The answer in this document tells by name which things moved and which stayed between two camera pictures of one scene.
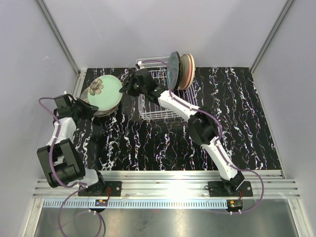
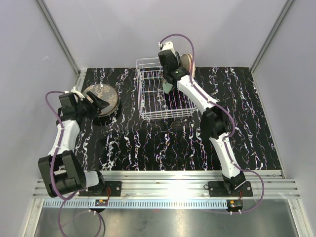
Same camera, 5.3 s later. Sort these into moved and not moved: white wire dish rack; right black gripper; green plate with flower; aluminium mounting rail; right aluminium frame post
Moved: green plate with flower; right black gripper
Not moved: right aluminium frame post; white wire dish rack; aluminium mounting rail
